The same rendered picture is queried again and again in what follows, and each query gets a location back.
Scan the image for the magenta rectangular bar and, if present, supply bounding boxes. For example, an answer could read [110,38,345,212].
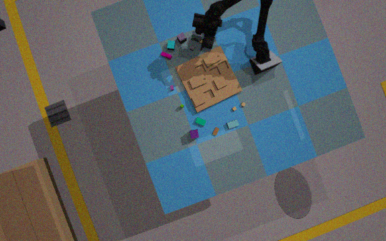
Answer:
[161,52,172,59]

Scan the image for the small orange flat tile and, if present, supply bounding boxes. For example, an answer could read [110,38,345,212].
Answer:
[213,127,219,135]

